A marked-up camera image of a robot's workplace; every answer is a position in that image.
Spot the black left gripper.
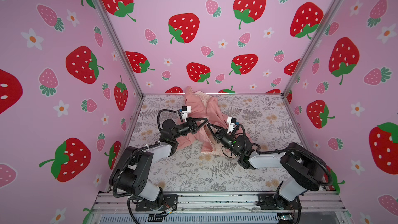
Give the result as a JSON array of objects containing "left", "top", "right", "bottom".
[{"left": 171, "top": 119, "right": 205, "bottom": 143}]

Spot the pink Snoopy hooded jacket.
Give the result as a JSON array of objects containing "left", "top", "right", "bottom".
[{"left": 176, "top": 86, "right": 252, "bottom": 156}]

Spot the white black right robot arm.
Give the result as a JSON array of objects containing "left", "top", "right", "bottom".
[{"left": 207, "top": 123, "right": 333, "bottom": 202}]

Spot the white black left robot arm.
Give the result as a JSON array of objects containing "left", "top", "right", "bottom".
[{"left": 109, "top": 117, "right": 208, "bottom": 204}]

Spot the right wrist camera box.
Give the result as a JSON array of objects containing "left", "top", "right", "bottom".
[{"left": 226, "top": 116, "right": 239, "bottom": 134}]

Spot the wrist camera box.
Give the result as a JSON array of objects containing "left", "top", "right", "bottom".
[
  {"left": 177, "top": 106, "right": 191, "bottom": 122},
  {"left": 226, "top": 116, "right": 239, "bottom": 134}
]

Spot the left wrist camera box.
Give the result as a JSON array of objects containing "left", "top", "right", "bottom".
[{"left": 177, "top": 106, "right": 191, "bottom": 122}]

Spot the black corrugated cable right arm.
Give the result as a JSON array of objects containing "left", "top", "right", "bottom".
[{"left": 236, "top": 123, "right": 333, "bottom": 190}]

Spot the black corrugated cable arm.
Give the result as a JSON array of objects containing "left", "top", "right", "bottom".
[
  {"left": 236, "top": 123, "right": 333, "bottom": 190},
  {"left": 111, "top": 108, "right": 184, "bottom": 224}
]

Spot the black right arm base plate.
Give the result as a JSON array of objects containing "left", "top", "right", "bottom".
[{"left": 256, "top": 194, "right": 302, "bottom": 211}]

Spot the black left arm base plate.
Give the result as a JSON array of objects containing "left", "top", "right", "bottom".
[{"left": 135, "top": 194, "right": 178, "bottom": 212}]

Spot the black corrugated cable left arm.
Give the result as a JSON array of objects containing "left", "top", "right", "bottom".
[{"left": 111, "top": 108, "right": 184, "bottom": 224}]

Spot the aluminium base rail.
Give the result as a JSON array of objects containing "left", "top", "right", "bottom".
[{"left": 87, "top": 191, "right": 354, "bottom": 224}]

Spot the aluminium frame corner post left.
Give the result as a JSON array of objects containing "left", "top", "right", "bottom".
[{"left": 92, "top": 0, "right": 143, "bottom": 99}]

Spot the aluminium frame corner post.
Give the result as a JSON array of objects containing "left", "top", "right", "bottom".
[
  {"left": 92, "top": 0, "right": 143, "bottom": 99},
  {"left": 282, "top": 0, "right": 344, "bottom": 100}
]

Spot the aluminium frame corner post right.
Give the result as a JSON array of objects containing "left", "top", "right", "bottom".
[{"left": 282, "top": 0, "right": 344, "bottom": 100}]

